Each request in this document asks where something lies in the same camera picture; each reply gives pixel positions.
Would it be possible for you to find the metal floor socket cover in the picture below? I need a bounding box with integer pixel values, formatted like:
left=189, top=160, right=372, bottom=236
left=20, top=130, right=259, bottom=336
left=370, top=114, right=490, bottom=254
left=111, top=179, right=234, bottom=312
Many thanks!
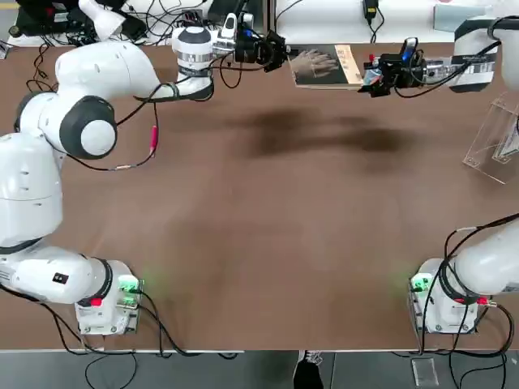
left=410, top=357, right=440, bottom=387

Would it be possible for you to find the black adapter cable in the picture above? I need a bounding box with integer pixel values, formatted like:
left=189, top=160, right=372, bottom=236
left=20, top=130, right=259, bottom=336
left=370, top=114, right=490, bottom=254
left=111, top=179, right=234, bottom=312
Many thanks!
left=367, top=15, right=385, bottom=44

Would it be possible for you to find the dark book with hand cover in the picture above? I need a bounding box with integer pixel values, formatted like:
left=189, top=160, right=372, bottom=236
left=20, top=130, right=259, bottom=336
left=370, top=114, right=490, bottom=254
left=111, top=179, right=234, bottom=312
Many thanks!
left=288, top=43, right=365, bottom=88

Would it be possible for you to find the aluminium divider post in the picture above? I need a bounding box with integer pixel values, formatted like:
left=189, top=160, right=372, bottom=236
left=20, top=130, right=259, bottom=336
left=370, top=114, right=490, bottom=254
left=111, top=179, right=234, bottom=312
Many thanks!
left=262, top=0, right=279, bottom=37

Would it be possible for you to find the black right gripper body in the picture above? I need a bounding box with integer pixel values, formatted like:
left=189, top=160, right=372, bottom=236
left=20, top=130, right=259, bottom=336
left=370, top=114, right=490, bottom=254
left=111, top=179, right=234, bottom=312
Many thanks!
left=389, top=52, right=427, bottom=88

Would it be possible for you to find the person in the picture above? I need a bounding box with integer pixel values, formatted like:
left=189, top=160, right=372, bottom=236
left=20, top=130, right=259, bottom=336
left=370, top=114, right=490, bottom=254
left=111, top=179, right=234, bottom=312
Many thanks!
left=292, top=349, right=325, bottom=389

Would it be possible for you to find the pale blue sheet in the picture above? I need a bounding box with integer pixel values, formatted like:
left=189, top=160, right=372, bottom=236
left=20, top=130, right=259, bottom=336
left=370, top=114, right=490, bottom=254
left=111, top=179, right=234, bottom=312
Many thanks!
left=432, top=3, right=461, bottom=32

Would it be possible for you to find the black lamp power cable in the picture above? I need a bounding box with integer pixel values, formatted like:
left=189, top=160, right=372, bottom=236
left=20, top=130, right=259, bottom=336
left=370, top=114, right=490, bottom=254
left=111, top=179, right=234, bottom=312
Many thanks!
left=26, top=42, right=58, bottom=98

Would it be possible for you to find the clear acrylic storage rack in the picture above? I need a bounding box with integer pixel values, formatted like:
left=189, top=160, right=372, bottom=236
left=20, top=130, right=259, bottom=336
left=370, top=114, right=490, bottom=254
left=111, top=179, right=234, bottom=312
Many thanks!
left=461, top=91, right=519, bottom=186

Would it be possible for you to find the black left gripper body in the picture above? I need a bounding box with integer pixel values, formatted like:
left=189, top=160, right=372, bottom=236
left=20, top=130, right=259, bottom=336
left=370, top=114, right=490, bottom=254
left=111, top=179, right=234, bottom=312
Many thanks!
left=235, top=27, right=267, bottom=65

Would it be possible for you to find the black equipment case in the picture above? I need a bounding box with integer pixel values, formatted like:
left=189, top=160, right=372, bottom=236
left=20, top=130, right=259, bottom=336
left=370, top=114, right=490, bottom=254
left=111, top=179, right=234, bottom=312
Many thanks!
left=11, top=0, right=82, bottom=40

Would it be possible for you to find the clear plastic pen cup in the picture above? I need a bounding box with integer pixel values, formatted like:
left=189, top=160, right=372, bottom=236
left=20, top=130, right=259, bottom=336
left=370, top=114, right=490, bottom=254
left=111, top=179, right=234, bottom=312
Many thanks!
left=362, top=66, right=384, bottom=89

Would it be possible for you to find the black base cable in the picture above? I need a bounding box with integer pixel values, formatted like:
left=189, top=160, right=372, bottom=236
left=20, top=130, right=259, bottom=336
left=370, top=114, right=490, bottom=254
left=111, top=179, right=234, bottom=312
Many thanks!
left=419, top=301, right=519, bottom=389
left=0, top=283, right=240, bottom=389

